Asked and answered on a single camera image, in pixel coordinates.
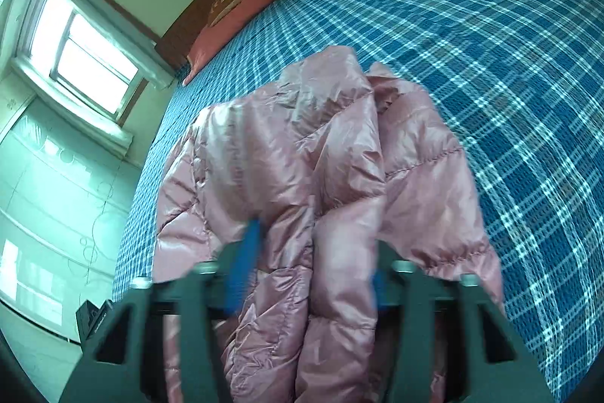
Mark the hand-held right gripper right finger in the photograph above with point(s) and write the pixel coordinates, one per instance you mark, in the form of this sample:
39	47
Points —
396	289

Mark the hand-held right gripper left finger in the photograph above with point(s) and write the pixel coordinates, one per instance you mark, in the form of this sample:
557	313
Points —
245	261

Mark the pink down jacket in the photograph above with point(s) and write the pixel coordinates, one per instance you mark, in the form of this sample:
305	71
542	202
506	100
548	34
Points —
330	171

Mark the wardrobe with patterned glass doors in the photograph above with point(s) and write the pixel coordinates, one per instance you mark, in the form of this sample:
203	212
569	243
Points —
52	204

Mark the pale green curtain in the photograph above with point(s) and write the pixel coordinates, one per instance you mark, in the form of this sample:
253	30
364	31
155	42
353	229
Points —
71	110
108	20

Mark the bed with blue plaid sheet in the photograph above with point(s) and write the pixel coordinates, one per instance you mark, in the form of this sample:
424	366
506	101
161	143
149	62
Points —
495	77

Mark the wooden headboard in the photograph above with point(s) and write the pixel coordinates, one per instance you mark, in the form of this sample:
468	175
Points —
188	20

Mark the brown patterned pillow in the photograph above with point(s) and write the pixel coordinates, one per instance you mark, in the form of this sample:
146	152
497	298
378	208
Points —
227	0

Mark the window with white frame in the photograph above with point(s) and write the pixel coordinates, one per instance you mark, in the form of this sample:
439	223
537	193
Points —
80	49

